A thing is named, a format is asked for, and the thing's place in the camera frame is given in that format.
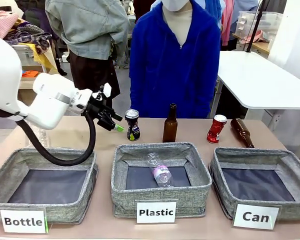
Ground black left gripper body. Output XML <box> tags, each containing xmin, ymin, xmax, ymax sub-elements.
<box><xmin>87</xmin><ymin>91</ymin><xmax>110</xmax><ymax>127</ymax></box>

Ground dark blue soda can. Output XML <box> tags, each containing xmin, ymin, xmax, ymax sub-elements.
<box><xmin>124</xmin><ymin>108</ymin><xmax>142</xmax><ymax>142</ymax></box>

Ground grey fabric basket plastic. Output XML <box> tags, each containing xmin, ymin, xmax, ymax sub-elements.
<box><xmin>110</xmin><ymin>141</ymin><xmax>213</xmax><ymax>219</ymax></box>

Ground crushed red soda can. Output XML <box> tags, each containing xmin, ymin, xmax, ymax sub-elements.
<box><xmin>206</xmin><ymin>114</ymin><xmax>228</xmax><ymax>145</ymax></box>

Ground grey fabric basket can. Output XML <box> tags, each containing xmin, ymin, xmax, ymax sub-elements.
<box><xmin>208</xmin><ymin>146</ymin><xmax>300</xmax><ymax>222</ymax></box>

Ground grey fabric basket bottle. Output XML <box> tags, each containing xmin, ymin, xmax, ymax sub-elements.
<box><xmin>0</xmin><ymin>147</ymin><xmax>99</xmax><ymax>225</ymax></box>

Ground white sign reading Can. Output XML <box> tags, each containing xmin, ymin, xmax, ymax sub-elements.
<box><xmin>232</xmin><ymin>203</ymin><xmax>281</xmax><ymax>231</ymax></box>

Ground upright brown glass bottle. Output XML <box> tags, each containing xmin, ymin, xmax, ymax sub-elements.
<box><xmin>162</xmin><ymin>102</ymin><xmax>179</xmax><ymax>144</ymax></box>

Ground crumpled clear plastic bottle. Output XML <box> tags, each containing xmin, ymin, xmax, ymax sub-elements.
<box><xmin>27</xmin><ymin>127</ymin><xmax>52</xmax><ymax>151</ymax></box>

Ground person in blue hoodie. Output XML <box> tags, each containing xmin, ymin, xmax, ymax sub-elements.
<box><xmin>128</xmin><ymin>0</ymin><xmax>222</xmax><ymax>120</ymax></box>

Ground clear plastic bottle purple label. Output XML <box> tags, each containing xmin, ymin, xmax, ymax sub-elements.
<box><xmin>148</xmin><ymin>151</ymin><xmax>175</xmax><ymax>188</ymax></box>

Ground yellow cloth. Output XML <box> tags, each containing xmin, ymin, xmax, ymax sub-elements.
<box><xmin>32</xmin><ymin>46</ymin><xmax>60</xmax><ymax>75</ymax></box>

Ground person in grey jacket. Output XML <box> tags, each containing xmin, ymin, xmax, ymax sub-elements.
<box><xmin>44</xmin><ymin>0</ymin><xmax>131</xmax><ymax>108</ymax></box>

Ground white sign reading Plastic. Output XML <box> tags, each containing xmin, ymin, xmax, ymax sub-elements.
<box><xmin>135</xmin><ymin>200</ymin><xmax>178</xmax><ymax>225</ymax></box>

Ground purple patterned cloth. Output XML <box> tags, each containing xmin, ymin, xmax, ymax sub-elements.
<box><xmin>2</xmin><ymin>20</ymin><xmax>53</xmax><ymax>55</ymax></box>

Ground white face mask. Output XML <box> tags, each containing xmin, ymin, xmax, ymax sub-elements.
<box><xmin>160</xmin><ymin>0</ymin><xmax>192</xmax><ymax>13</ymax></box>

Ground pink checked cloth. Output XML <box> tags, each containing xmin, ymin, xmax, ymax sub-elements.
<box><xmin>0</xmin><ymin>9</ymin><xmax>20</xmax><ymax>40</ymax></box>

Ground white sign reading Bottle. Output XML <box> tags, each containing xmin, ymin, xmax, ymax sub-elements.
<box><xmin>0</xmin><ymin>207</ymin><xmax>49</xmax><ymax>235</ymax></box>

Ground white side table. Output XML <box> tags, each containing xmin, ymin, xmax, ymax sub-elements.
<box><xmin>212</xmin><ymin>50</ymin><xmax>300</xmax><ymax>158</ymax></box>

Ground person in pink top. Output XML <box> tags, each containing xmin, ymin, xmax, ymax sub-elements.
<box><xmin>220</xmin><ymin>0</ymin><xmax>260</xmax><ymax>52</ymax></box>

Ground pink cloth on wooden desk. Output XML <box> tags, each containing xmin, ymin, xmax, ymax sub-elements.
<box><xmin>239</xmin><ymin>29</ymin><xmax>269</xmax><ymax>45</ymax></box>

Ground black slanted pole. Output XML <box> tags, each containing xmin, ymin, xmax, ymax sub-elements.
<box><xmin>245</xmin><ymin>0</ymin><xmax>270</xmax><ymax>54</ymax></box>

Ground clear plastic storage boxes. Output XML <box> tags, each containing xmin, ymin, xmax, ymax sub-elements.
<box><xmin>233</xmin><ymin>10</ymin><xmax>284</xmax><ymax>39</ymax></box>

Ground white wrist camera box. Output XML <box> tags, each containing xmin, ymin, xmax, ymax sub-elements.
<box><xmin>98</xmin><ymin>82</ymin><xmax>113</xmax><ymax>99</ymax></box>

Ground black corrugated cable hose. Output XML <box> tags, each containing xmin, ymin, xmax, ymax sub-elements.
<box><xmin>0</xmin><ymin>103</ymin><xmax>97</xmax><ymax>167</ymax></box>

